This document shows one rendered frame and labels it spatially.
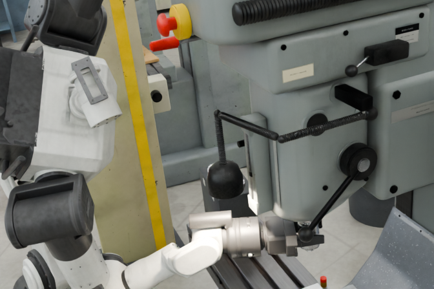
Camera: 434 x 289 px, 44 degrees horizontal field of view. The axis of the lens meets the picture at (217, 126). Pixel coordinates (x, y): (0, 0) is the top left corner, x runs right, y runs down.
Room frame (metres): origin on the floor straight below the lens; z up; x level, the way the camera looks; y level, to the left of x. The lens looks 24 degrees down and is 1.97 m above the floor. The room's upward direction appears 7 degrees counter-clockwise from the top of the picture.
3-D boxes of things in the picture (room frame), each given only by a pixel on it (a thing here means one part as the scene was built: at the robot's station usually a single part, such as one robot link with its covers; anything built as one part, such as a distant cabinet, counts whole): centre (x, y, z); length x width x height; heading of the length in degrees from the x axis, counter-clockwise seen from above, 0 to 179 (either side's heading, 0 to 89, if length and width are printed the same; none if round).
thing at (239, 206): (1.48, -0.01, 1.03); 0.22 x 0.12 x 0.20; 14
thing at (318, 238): (0.96, -0.17, 1.24); 0.06 x 0.02 x 0.03; 87
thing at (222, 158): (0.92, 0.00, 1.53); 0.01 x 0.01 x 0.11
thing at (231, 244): (1.01, 0.03, 1.25); 0.11 x 0.11 x 0.11; 87
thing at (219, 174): (0.92, 0.00, 1.45); 0.07 x 0.07 x 0.06
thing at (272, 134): (0.85, -0.06, 1.58); 0.17 x 0.01 x 0.01; 35
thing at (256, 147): (0.96, -0.07, 1.45); 0.04 x 0.04 x 0.21; 20
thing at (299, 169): (0.99, -0.18, 1.47); 0.21 x 0.19 x 0.32; 20
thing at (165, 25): (0.91, 0.06, 1.76); 0.04 x 0.03 x 0.04; 20
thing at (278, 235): (1.00, -0.08, 1.24); 0.13 x 0.12 x 0.10; 177
